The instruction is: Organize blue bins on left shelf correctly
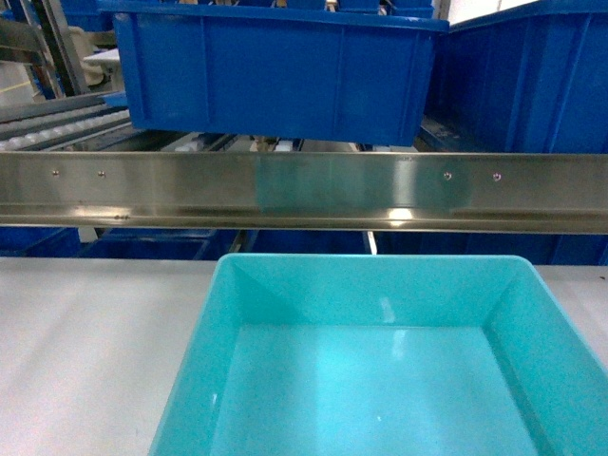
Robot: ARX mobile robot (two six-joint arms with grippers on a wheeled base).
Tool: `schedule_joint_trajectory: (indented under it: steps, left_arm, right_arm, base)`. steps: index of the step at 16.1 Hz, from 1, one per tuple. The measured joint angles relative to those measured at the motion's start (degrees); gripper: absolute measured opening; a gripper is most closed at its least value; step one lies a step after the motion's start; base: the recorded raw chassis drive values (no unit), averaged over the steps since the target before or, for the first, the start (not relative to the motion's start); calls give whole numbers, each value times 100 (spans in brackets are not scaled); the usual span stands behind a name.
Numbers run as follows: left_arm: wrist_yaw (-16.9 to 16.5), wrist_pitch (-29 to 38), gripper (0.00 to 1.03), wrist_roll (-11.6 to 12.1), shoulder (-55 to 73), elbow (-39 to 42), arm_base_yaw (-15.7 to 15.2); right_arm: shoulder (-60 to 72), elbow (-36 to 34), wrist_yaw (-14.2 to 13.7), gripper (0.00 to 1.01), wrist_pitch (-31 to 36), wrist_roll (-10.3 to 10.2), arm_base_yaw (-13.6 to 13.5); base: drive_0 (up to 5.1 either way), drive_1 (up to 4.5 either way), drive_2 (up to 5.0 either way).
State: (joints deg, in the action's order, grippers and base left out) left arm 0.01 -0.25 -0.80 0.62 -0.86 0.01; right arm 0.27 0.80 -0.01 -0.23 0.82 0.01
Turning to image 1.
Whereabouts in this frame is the turquoise plastic bin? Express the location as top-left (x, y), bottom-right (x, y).
top-left (150, 254), bottom-right (607, 455)

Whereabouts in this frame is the large dark blue bin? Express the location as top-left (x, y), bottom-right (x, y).
top-left (99, 1), bottom-right (449, 146)

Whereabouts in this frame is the roller conveyor track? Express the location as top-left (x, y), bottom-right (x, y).
top-left (1, 92), bottom-right (130, 152)

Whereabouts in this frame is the dark blue bin right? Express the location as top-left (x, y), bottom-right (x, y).
top-left (425, 1), bottom-right (607, 154)

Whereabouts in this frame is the stainless steel shelf rail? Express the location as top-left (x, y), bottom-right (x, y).
top-left (1, 152), bottom-right (607, 235)

